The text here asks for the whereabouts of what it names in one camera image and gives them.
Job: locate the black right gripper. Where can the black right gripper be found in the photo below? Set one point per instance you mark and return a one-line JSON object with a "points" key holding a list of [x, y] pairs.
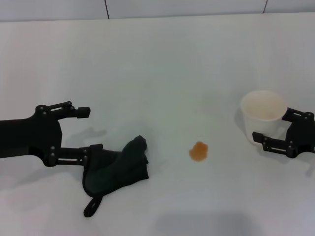
{"points": [[304, 137]]}

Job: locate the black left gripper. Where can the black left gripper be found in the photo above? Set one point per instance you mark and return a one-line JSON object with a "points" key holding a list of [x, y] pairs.
{"points": [[29, 137]]}

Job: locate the white paper cup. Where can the white paper cup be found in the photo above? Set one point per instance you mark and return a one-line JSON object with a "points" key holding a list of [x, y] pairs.
{"points": [[261, 115]]}

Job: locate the dark blue rag with loop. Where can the dark blue rag with loop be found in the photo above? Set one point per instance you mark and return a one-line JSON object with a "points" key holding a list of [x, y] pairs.
{"points": [[110, 167]]}

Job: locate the orange liquid stain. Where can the orange liquid stain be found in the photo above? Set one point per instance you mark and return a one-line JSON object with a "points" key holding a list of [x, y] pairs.
{"points": [[198, 152]]}

